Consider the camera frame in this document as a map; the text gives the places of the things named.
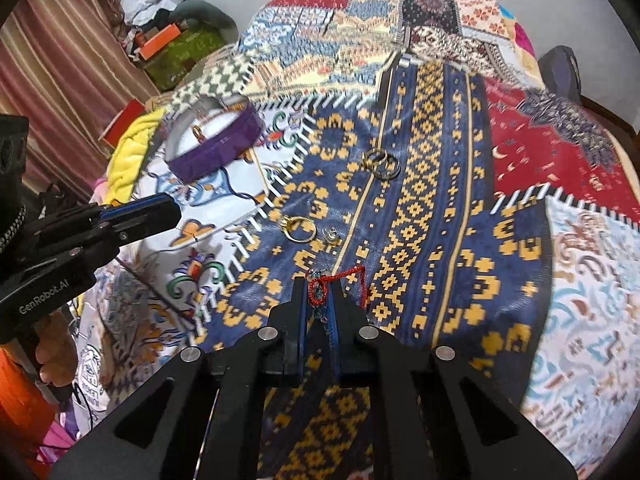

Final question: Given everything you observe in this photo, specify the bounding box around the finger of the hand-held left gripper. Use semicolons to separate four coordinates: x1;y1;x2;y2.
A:
100;216;181;253
92;193;182;228

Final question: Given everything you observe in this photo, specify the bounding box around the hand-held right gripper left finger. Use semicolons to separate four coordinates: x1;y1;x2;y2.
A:
50;276;308;480

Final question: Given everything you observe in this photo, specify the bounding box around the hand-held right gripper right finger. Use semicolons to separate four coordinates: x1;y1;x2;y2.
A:
332;280;579;480

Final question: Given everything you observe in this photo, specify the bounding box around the red thread bracelet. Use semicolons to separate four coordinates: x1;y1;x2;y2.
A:
306;266;372;312

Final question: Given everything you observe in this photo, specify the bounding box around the round purple jewelry box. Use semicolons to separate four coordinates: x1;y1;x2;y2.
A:
164;94;264;184

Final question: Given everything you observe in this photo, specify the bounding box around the person's left forearm orange sleeve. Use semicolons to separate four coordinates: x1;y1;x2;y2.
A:
0;347;57;463

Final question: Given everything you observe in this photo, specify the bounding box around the person's left hand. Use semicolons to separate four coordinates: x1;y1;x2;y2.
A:
34;312;77;388

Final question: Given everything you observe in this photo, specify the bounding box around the yellow cloth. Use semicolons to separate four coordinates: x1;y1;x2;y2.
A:
106;109;167;202

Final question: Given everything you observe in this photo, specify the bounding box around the red box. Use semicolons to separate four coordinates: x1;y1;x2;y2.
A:
97;99;147;147

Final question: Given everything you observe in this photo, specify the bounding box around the white printed cloth bag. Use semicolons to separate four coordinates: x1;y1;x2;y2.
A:
74;305;132;433

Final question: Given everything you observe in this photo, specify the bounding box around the patchwork printed blanket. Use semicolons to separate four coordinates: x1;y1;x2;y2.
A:
75;0;632;480

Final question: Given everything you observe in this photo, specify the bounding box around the green cloth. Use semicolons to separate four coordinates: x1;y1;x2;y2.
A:
145;25;227;92

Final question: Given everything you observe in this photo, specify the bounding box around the striped curtain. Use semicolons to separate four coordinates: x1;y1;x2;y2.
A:
0;0;162;202

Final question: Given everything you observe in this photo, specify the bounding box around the orange box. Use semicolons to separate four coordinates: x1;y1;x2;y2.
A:
139;24;182;60

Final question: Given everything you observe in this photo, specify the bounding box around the pile of clothes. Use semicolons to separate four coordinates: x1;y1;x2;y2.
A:
121;0;190;43

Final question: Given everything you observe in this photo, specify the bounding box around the grey cushion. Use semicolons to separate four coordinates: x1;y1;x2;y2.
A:
174;0;239;43

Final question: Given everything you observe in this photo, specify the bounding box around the dark bag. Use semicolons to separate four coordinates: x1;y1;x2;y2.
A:
539;45;584;105

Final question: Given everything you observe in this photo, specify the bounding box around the thin gold ring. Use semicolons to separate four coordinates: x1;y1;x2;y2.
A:
281;215;316;245

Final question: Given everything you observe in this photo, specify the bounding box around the wooden bed frame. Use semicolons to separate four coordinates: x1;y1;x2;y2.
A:
580;96;640;173

